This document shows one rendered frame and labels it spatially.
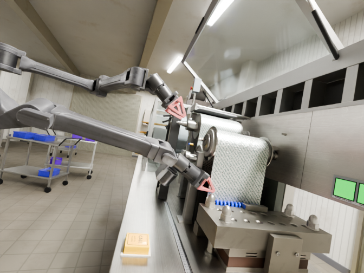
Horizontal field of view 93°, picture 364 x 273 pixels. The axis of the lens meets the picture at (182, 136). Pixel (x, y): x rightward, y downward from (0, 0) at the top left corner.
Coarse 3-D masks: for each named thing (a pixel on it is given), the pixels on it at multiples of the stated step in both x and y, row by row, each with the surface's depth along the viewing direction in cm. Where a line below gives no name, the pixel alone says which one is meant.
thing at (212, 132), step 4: (208, 132) 75; (212, 132) 70; (212, 136) 69; (212, 140) 69; (212, 144) 68; (212, 148) 68; (204, 152) 75; (208, 152) 71; (208, 156) 72; (268, 156) 73
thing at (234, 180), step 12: (216, 168) 68; (228, 168) 69; (240, 168) 70; (252, 168) 71; (264, 168) 72; (216, 180) 68; (228, 180) 69; (240, 180) 70; (252, 180) 71; (216, 192) 68; (228, 192) 69; (240, 192) 70; (252, 192) 71
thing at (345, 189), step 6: (336, 180) 53; (342, 180) 52; (336, 186) 53; (342, 186) 51; (348, 186) 50; (354, 186) 49; (336, 192) 53; (342, 192) 51; (348, 192) 50; (348, 198) 49
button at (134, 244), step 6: (126, 234) 54; (132, 234) 54; (138, 234) 55; (144, 234) 55; (126, 240) 50; (132, 240) 51; (138, 240) 51; (144, 240) 52; (126, 246) 48; (132, 246) 48; (138, 246) 49; (144, 246) 49; (126, 252) 48; (132, 252) 48; (138, 252) 49; (144, 252) 49
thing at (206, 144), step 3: (207, 135) 72; (210, 135) 72; (204, 138) 75; (207, 138) 71; (210, 138) 70; (204, 141) 75; (207, 141) 70; (210, 141) 70; (204, 144) 74; (207, 144) 70; (210, 144) 70; (204, 147) 73; (207, 147) 70; (204, 150) 72; (207, 150) 71
